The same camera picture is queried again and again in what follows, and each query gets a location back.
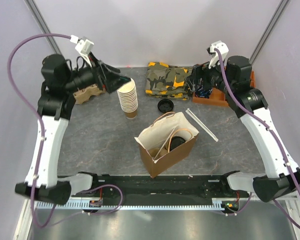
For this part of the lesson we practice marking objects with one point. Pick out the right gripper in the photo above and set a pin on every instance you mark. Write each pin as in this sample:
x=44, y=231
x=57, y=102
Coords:
x=199, y=71

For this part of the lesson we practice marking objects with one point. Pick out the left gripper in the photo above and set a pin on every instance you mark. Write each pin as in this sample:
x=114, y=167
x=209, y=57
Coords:
x=109, y=77

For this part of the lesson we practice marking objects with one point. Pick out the cardboard cup carrier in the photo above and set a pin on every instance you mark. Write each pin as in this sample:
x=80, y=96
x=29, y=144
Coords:
x=155, y=153
x=83, y=95

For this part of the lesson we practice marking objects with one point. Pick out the brown paper bag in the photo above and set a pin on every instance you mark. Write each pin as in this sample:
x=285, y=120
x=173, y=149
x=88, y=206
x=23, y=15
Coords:
x=154, y=136

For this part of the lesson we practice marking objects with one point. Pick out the black plastic cup lid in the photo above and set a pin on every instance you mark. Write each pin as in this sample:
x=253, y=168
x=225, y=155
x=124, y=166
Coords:
x=176, y=141

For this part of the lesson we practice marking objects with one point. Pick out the white straw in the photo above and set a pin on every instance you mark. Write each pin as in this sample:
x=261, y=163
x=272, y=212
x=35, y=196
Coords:
x=163, y=145
x=201, y=124

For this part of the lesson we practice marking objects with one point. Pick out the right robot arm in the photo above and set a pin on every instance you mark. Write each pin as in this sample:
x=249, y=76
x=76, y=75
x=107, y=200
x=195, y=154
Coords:
x=251, y=107

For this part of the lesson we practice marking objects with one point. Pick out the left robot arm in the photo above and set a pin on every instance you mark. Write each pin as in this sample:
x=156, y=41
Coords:
x=54, y=109

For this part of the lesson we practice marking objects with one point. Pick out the blue striped rolled band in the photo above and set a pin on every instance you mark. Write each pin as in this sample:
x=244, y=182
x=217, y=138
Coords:
x=204, y=92

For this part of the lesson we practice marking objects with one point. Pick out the stack of paper cups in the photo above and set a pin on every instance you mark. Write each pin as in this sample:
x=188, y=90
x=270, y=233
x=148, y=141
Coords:
x=128, y=99

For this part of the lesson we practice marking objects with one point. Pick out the camouflage folded cloth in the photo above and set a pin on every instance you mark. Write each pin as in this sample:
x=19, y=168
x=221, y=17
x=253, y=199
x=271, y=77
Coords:
x=168, y=81

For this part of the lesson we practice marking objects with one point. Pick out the orange compartment tray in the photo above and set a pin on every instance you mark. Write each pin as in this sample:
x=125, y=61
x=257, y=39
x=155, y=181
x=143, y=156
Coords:
x=217, y=98

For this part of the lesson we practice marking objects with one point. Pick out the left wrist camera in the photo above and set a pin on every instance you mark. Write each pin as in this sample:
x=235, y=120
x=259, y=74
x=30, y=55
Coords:
x=83, y=46

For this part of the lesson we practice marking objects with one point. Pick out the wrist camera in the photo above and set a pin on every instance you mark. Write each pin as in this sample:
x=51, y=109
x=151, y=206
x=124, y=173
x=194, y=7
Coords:
x=218, y=51
x=83, y=46

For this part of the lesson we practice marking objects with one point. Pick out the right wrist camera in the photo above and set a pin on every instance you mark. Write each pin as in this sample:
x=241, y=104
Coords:
x=218, y=51

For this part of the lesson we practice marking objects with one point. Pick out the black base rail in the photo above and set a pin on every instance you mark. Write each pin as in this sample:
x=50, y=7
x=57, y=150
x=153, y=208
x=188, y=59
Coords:
x=161, y=190

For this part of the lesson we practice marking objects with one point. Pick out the slotted cable duct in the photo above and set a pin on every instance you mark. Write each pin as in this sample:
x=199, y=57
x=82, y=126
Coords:
x=87, y=204

